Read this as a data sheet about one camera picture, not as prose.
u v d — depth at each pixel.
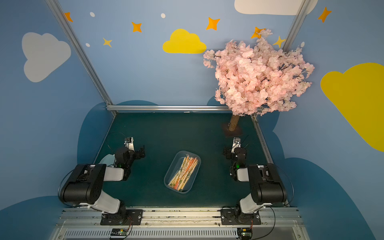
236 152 0.73
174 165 0.90
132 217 0.74
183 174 0.87
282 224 0.74
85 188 0.45
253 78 0.71
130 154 0.79
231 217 0.75
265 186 0.46
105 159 0.95
